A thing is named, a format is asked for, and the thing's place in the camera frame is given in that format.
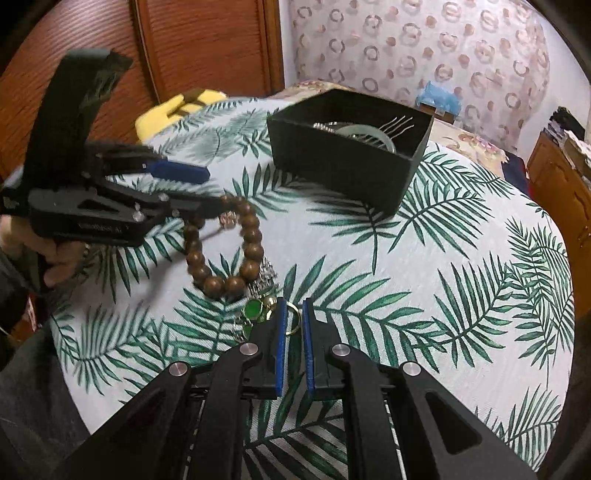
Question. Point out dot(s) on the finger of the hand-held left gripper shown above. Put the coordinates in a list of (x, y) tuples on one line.
[(152, 203), (180, 171)]

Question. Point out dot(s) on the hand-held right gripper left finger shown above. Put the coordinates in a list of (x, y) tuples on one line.
[(280, 346)]

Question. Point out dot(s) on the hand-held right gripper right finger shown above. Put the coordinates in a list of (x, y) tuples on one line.
[(309, 346)]

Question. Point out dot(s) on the silver bangle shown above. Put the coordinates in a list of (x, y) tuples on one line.
[(323, 128)]

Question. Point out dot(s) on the black square box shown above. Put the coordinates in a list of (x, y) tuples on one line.
[(341, 166)]

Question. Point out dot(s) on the pale jade bangle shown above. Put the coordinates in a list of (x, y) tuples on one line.
[(364, 136)]

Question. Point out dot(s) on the purple flower hair comb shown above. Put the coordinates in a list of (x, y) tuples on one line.
[(397, 125)]

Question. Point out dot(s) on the person's left hand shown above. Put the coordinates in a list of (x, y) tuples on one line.
[(62, 263)]

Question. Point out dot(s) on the yellow plush toy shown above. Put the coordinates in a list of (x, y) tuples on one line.
[(157, 120)]

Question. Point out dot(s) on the small clear crystal charm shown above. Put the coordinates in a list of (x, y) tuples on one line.
[(228, 220)]

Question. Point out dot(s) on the wooden louvered wardrobe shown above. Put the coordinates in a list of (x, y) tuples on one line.
[(207, 46)]

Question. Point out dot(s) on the leaf print tablecloth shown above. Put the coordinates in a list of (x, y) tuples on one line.
[(438, 254)]

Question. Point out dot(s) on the person's grey clothing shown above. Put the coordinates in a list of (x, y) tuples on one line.
[(37, 415)]

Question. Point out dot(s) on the cardboard box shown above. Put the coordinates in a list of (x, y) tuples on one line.
[(434, 110)]

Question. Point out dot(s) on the circle pattern curtain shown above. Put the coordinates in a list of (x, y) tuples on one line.
[(415, 46)]

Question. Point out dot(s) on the blue plastic bag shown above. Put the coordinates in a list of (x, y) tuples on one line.
[(441, 97)]

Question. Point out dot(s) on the wooden cabinet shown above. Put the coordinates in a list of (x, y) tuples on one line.
[(558, 184)]

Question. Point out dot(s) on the stack of dark clothes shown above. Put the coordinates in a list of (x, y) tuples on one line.
[(559, 122)]

